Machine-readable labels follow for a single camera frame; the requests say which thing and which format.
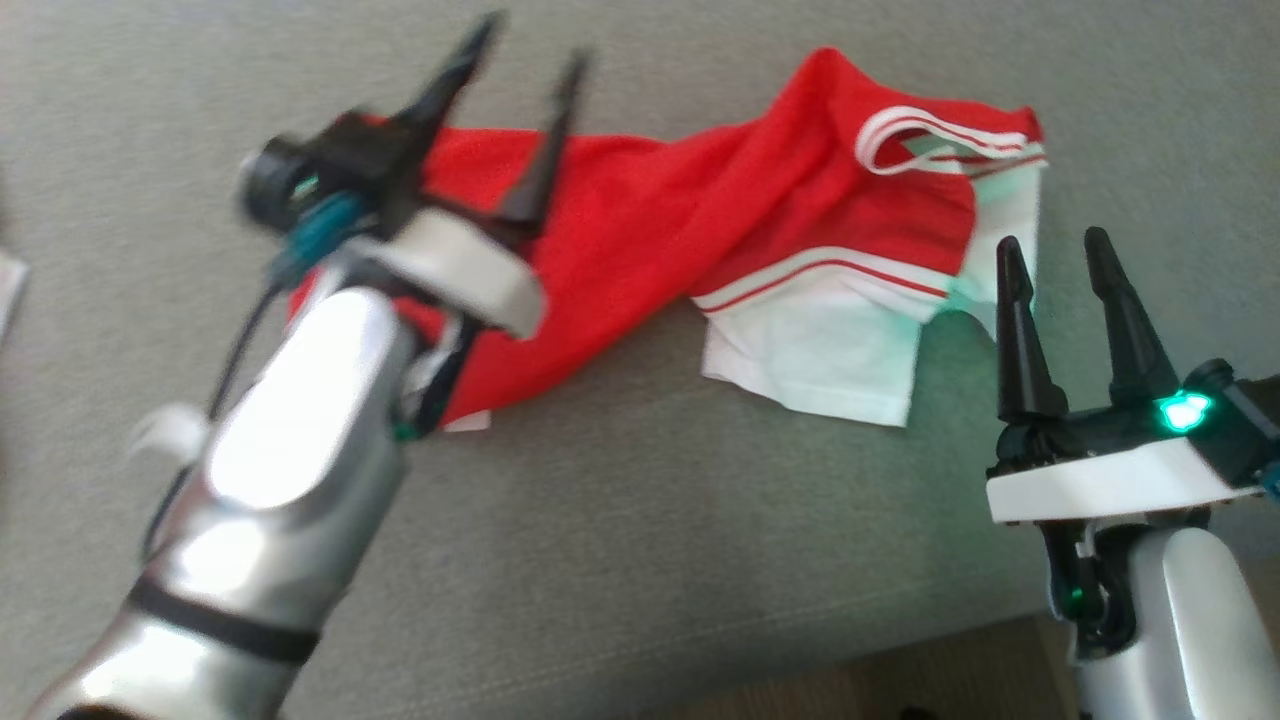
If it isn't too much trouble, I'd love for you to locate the white cable label tag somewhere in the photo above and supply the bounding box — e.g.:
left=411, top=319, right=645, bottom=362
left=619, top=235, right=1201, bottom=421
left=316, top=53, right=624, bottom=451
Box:
left=128, top=400, right=208, bottom=464

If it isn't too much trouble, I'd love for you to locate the grey fabric sofa ottoman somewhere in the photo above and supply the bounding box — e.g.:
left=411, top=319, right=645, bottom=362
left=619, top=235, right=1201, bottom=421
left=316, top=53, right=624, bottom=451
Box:
left=0, top=0, right=1280, bottom=720

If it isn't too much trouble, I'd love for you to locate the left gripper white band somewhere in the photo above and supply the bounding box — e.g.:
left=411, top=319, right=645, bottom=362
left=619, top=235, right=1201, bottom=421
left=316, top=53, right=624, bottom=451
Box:
left=318, top=10, right=593, bottom=339

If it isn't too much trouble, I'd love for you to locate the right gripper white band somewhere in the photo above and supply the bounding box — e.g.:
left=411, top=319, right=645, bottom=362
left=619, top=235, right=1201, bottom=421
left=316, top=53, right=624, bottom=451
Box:
left=985, top=227, right=1263, bottom=526

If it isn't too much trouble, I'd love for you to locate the left black cable teal plug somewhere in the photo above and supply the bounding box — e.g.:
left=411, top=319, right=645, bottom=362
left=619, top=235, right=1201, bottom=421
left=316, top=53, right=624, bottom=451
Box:
left=205, top=195, right=371, bottom=426

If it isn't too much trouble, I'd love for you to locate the red shorts white stripe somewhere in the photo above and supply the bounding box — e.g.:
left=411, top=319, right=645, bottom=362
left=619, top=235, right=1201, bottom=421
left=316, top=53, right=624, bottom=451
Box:
left=288, top=120, right=771, bottom=433

